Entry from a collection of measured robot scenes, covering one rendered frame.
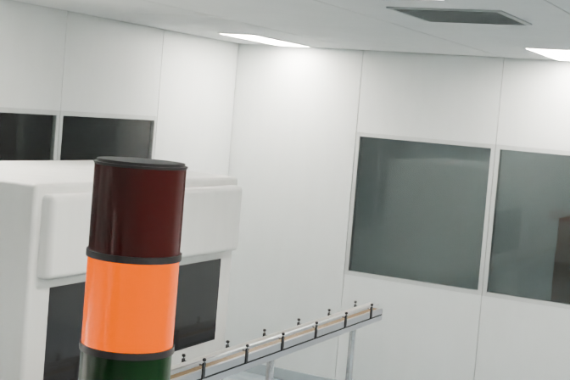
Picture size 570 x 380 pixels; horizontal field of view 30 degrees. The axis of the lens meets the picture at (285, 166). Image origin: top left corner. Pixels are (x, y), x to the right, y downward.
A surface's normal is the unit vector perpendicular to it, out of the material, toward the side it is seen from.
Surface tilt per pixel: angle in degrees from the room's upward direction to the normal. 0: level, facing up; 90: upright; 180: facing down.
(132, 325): 90
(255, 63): 90
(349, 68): 90
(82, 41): 90
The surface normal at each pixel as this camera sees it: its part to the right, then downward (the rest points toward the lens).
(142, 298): 0.38, 0.08
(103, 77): 0.89, 0.10
